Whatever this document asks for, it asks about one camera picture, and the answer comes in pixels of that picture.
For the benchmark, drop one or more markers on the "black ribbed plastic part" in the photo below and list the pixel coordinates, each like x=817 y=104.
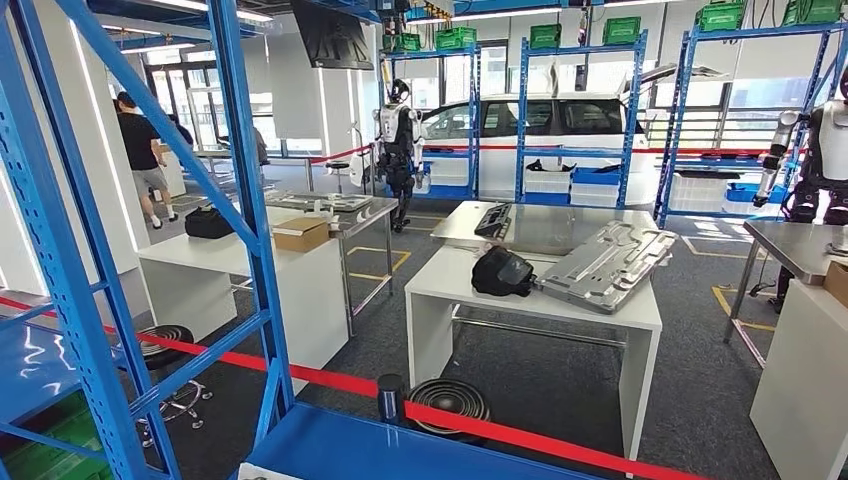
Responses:
x=493 y=222

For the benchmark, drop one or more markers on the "white plastic part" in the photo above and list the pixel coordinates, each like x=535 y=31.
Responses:
x=322 y=212

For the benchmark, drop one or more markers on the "black flat car part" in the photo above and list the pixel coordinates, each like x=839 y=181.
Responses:
x=550 y=167

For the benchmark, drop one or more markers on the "small silver metal part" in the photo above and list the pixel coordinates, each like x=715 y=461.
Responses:
x=840 y=245

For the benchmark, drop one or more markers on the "white table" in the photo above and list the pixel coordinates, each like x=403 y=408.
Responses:
x=298 y=298
x=437 y=285
x=802 y=397

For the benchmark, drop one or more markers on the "white car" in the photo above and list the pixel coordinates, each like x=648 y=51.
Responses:
x=498 y=166

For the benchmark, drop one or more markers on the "black white humanoid robot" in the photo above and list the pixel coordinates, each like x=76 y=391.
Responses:
x=831 y=146
x=397 y=132

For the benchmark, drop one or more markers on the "silver stamped metal panel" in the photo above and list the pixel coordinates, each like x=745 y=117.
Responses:
x=318 y=201
x=603 y=268

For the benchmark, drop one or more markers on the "red barrier belt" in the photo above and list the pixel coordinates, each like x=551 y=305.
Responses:
x=503 y=148
x=530 y=444
x=331 y=381

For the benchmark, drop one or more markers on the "brown cardboard box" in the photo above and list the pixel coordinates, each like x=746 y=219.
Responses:
x=838 y=281
x=301 y=237

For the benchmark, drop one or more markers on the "black round ringed stool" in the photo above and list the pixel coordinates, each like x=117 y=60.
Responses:
x=450 y=401

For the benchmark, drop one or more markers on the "blue plastic bin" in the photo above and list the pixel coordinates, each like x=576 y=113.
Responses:
x=742 y=193
x=596 y=176

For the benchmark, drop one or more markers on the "person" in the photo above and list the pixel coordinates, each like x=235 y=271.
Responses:
x=139 y=142
x=262 y=149
x=182 y=132

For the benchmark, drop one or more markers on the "green plastic crate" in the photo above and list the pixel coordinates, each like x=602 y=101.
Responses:
x=60 y=457
x=621 y=31
x=456 y=38
x=404 y=43
x=720 y=16
x=545 y=36
x=811 y=12

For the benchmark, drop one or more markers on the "black bag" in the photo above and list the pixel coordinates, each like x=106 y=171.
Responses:
x=208 y=225

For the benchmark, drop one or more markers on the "black hanging monitor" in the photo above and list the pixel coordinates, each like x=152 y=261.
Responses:
x=331 y=36

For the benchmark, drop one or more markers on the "large white plastic bin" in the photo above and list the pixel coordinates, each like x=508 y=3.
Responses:
x=696 y=192

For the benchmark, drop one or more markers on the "black round stool chrome base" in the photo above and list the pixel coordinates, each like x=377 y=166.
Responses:
x=162 y=341

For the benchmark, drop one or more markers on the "black stanchion post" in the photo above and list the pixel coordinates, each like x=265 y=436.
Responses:
x=391 y=397

